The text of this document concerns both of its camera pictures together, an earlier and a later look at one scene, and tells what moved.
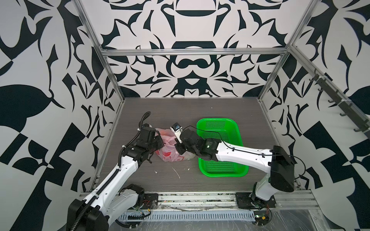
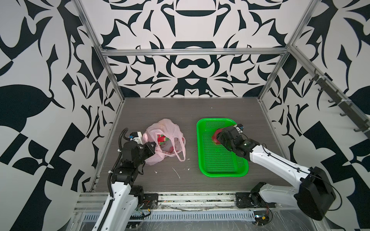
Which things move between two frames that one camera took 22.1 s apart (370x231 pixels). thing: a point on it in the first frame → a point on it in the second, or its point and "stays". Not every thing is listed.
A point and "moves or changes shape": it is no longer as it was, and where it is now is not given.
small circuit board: [261, 217] stays
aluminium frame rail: [240, 51] stays
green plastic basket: [227, 130] stays
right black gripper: [180, 148] → [220, 137]
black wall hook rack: [346, 106] stays
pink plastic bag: [169, 152] moves or changes shape
